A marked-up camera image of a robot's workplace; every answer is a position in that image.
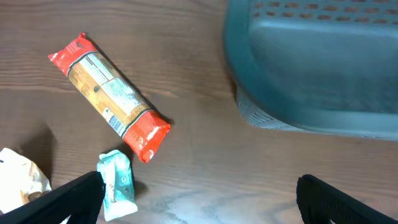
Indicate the red spaghetti packet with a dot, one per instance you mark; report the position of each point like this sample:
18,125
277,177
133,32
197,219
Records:
121,105

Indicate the grey plastic basket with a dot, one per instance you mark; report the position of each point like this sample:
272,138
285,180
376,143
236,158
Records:
322,66

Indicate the white paper bag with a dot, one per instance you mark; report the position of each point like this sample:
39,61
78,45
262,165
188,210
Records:
21,181

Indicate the teal small tissue packet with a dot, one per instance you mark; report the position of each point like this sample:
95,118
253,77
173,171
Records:
116,172

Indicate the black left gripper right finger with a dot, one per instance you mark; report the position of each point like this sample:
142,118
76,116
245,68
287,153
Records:
321,203

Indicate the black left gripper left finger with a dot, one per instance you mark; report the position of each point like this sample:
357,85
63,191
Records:
78,201

